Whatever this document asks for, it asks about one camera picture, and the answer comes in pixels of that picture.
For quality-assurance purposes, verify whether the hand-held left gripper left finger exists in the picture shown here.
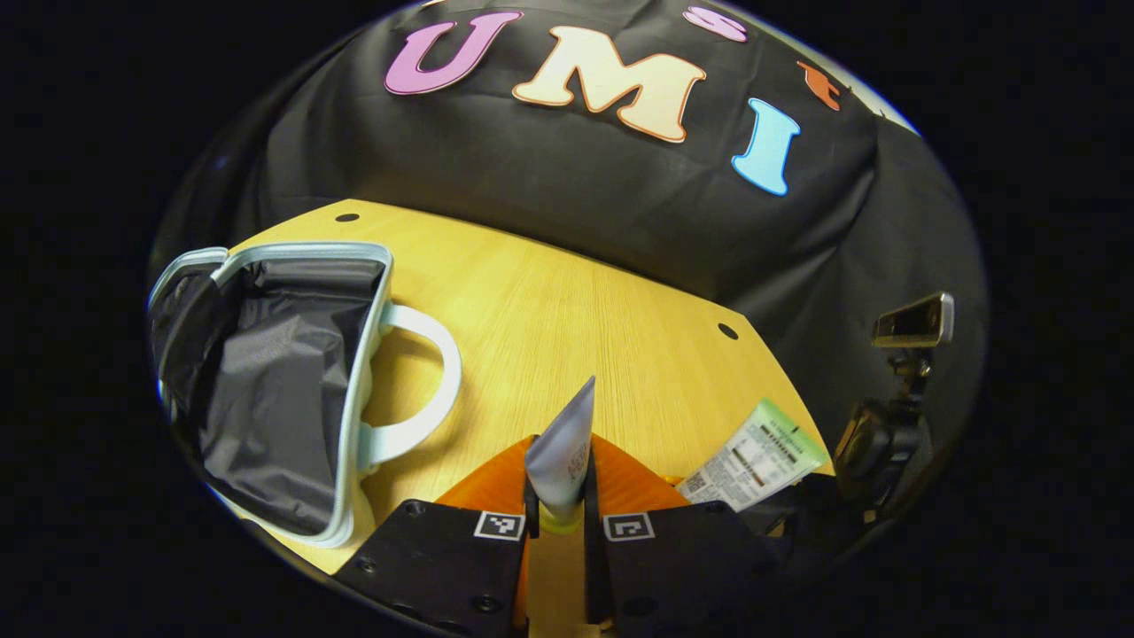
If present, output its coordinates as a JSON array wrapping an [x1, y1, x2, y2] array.
[[332, 434, 541, 638]]

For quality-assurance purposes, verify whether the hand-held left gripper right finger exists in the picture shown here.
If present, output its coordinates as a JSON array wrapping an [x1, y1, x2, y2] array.
[[580, 434, 785, 637]]

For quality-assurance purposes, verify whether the white and green cream tube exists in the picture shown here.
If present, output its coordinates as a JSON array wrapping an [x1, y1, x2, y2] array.
[[677, 398, 832, 514]]

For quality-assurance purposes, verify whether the grey tube with green cap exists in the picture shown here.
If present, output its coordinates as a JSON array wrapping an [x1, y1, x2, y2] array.
[[524, 375, 597, 534]]

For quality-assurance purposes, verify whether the light blue small suitcase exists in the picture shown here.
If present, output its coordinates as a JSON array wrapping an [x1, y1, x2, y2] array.
[[146, 241, 464, 549]]

